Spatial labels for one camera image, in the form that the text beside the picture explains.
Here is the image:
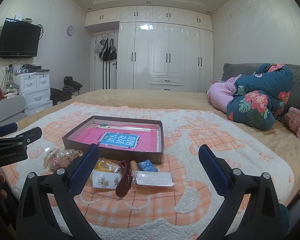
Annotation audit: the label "blue floral quilt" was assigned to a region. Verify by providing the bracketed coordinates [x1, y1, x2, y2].
[226, 63, 293, 131]

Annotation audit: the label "beige wavy hair comb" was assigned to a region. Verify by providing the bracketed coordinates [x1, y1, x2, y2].
[130, 160, 139, 171]

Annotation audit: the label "grey chair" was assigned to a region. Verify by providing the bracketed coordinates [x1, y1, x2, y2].
[0, 95, 27, 126]

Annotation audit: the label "black wall television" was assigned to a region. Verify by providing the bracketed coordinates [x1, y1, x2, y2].
[0, 18, 42, 59]

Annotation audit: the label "dark red hair claw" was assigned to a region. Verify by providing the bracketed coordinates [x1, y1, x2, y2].
[115, 159, 132, 198]

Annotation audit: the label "yellow rings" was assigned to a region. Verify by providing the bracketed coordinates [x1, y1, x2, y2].
[96, 160, 121, 173]

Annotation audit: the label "white door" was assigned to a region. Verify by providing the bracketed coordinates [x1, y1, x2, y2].
[90, 30, 119, 90]

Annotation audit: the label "blue packet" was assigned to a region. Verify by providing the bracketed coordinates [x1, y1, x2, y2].
[138, 159, 158, 172]

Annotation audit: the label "pink book in box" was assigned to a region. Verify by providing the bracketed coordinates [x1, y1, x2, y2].
[70, 124, 161, 152]

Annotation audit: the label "tan bed sheet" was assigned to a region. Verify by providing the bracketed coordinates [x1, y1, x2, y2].
[17, 89, 300, 205]

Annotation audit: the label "brown shallow cardboard box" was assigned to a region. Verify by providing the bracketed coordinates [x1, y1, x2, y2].
[63, 115, 164, 165]

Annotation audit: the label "brown bag on floor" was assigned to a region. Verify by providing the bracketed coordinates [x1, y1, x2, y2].
[50, 88, 72, 106]

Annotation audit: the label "pink knitted blanket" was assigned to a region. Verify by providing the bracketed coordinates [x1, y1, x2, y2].
[284, 107, 300, 139]

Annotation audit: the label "hanging bags on door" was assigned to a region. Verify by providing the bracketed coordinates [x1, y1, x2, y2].
[95, 37, 117, 61]

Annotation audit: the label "grey headboard cushion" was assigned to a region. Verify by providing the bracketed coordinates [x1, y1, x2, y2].
[222, 63, 300, 122]

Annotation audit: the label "white wardrobe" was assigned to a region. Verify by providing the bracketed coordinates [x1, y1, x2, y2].
[84, 6, 213, 93]

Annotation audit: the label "pale pink hair clip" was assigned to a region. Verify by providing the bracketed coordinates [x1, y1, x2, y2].
[43, 147, 61, 171]

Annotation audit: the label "dark clothes pile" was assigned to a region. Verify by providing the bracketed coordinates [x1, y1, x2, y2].
[63, 76, 83, 95]

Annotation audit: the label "pink quilt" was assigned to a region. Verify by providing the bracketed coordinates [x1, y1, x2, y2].
[207, 74, 242, 113]

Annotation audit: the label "white drawer cabinet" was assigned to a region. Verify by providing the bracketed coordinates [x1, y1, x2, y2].
[13, 70, 53, 116]

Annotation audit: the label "white earring card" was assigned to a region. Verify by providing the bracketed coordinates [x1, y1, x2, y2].
[92, 170, 122, 190]

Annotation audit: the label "orange white patterned blanket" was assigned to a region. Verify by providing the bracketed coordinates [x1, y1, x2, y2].
[2, 102, 294, 239]

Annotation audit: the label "person's left hand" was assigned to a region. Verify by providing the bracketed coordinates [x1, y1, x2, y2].
[0, 172, 8, 199]

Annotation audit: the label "purple wall clock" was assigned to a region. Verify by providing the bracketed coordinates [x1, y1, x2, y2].
[66, 26, 74, 36]

